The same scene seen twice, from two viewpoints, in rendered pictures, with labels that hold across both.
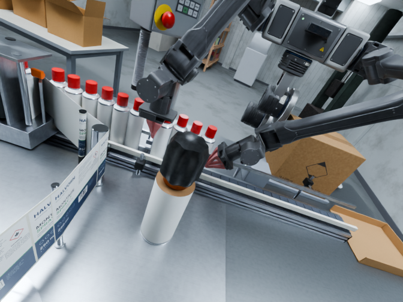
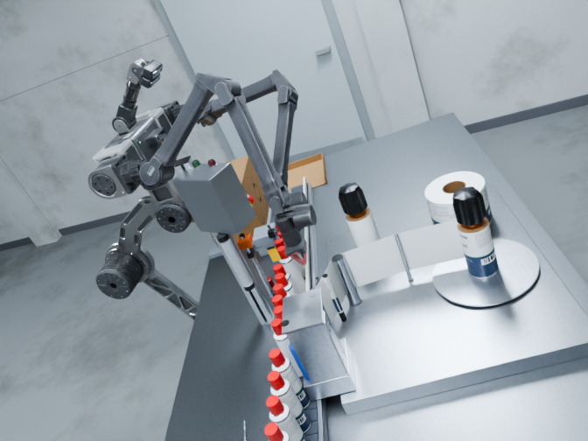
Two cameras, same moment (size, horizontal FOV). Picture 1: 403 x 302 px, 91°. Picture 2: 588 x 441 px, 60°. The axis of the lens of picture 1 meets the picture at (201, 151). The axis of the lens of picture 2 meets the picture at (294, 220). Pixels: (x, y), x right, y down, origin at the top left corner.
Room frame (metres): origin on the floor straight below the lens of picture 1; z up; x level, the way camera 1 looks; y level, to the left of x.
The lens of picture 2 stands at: (0.03, 1.52, 1.97)
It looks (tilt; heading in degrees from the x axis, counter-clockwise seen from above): 29 degrees down; 289
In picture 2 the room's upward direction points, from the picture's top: 24 degrees counter-clockwise
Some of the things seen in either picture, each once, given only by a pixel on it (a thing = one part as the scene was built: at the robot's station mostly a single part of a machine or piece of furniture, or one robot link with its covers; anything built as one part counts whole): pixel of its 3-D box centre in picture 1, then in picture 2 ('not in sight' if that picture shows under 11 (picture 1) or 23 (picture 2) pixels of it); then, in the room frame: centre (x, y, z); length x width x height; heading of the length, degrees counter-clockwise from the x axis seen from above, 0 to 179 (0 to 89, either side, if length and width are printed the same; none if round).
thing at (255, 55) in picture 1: (253, 60); not in sight; (7.25, -0.37, 0.74); 0.75 x 0.66 x 1.49; 173
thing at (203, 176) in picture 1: (232, 186); (306, 238); (0.59, -0.16, 0.91); 1.07 x 0.01 x 0.02; 97
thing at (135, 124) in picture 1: (135, 126); (289, 290); (0.58, 0.25, 0.98); 0.05 x 0.05 x 0.20
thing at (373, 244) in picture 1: (375, 240); (301, 175); (0.71, -0.86, 0.85); 0.30 x 0.26 x 0.04; 97
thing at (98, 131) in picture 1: (98, 157); (346, 280); (0.39, 0.25, 0.97); 0.05 x 0.05 x 0.19
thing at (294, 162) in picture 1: (307, 156); (234, 200); (0.96, -0.51, 0.99); 0.30 x 0.24 x 0.27; 95
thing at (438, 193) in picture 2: not in sight; (458, 204); (-0.01, -0.06, 0.95); 0.20 x 0.20 x 0.14
